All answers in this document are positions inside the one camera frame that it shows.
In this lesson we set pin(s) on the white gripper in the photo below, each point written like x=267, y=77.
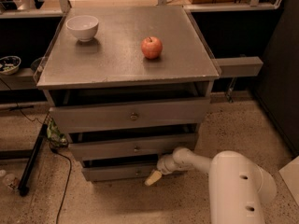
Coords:
x=163, y=165

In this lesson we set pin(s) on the grey bottom drawer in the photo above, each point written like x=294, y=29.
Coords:
x=137, y=170

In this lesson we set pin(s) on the grey drawer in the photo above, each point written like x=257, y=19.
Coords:
x=130, y=147
x=106, y=117
x=137, y=170

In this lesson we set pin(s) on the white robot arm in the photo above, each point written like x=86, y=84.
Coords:
x=238, y=187

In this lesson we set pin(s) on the grey middle drawer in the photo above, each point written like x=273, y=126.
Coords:
x=130, y=147

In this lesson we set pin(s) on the grey drawer cabinet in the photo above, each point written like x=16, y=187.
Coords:
x=112, y=69

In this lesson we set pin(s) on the grey top drawer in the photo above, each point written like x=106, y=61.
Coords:
x=106, y=117

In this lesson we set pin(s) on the green snack bag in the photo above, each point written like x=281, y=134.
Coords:
x=57, y=138

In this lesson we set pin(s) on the red apple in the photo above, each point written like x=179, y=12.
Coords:
x=151, y=47

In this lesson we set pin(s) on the black metal bar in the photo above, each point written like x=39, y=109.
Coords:
x=22, y=188

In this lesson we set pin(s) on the white panel on floor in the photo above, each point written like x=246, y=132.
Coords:
x=290, y=176

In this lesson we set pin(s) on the grey side shelf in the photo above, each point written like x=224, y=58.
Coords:
x=239, y=66

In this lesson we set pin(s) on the clear plastic bottle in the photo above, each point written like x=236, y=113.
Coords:
x=9, y=180

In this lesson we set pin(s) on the white ceramic bowl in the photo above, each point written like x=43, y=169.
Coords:
x=83, y=27

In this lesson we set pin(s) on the patterned small bowl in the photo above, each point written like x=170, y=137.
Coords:
x=9, y=65

